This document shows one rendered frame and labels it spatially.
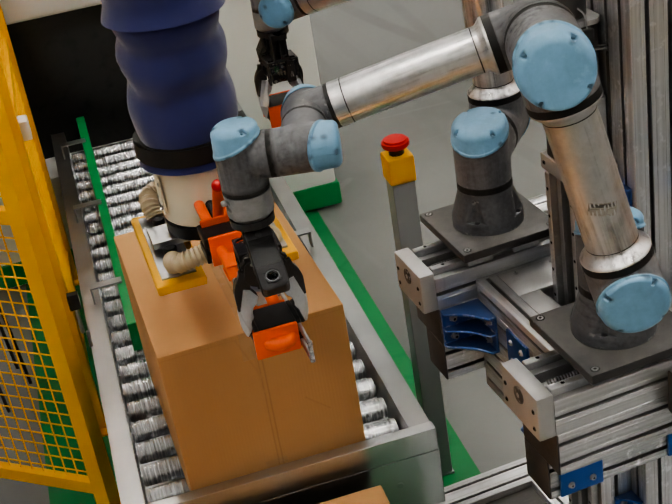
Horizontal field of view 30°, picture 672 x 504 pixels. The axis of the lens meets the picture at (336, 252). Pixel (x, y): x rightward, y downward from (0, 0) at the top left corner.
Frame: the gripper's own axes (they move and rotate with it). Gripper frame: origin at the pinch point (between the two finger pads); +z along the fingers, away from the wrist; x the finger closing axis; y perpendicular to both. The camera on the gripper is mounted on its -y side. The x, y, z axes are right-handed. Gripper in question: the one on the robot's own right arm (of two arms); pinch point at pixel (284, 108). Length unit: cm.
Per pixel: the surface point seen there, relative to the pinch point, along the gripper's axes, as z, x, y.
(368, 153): 118, 83, -226
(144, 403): 68, -47, -2
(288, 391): 45, -19, 44
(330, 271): 62, 12, -31
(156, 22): -38, -30, 42
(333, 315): 30, -7, 45
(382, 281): 120, 50, -117
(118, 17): -39, -36, 37
